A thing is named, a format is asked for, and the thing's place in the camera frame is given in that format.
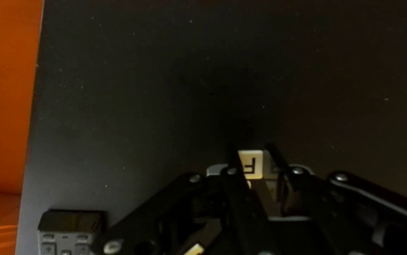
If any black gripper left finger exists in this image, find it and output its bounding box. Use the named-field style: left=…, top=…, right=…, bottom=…
left=225, top=145, right=279, bottom=255

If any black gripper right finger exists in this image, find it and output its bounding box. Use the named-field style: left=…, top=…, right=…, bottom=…
left=263, top=144, right=335, bottom=255

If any small white letter tile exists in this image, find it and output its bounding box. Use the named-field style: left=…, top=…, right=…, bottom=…
left=238, top=149, right=263, bottom=179

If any black side table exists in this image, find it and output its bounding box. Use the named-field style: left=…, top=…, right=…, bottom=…
left=15, top=0, right=407, bottom=255

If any black remote control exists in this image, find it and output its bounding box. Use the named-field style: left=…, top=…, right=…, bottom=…
left=36, top=209, right=104, bottom=255

